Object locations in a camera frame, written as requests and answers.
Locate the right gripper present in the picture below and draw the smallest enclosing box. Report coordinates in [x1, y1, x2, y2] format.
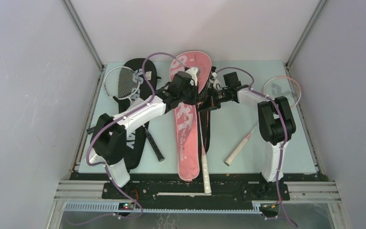
[199, 86, 231, 112]

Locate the pink racket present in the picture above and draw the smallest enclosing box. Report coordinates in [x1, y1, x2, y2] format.
[197, 83, 213, 195]
[224, 75, 302, 166]

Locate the pink sport racket bag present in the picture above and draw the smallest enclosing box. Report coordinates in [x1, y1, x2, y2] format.
[170, 51, 212, 182]

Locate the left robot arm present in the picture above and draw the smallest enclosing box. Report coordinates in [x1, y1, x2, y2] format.
[86, 67, 200, 199]

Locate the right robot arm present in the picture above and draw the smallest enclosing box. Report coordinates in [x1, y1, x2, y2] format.
[198, 72, 302, 199]

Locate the black racket bag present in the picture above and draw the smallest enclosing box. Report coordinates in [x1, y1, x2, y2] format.
[119, 58, 164, 170]

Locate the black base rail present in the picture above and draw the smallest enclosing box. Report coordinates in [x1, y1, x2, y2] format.
[72, 172, 325, 212]

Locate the left aluminium frame post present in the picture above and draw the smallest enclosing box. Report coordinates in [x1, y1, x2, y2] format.
[61, 0, 105, 174]

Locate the aluminium frame post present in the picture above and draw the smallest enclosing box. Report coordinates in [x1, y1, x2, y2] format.
[285, 0, 328, 70]
[61, 0, 105, 174]

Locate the right aluminium frame post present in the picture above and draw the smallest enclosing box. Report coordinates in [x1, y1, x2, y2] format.
[285, 0, 328, 70]

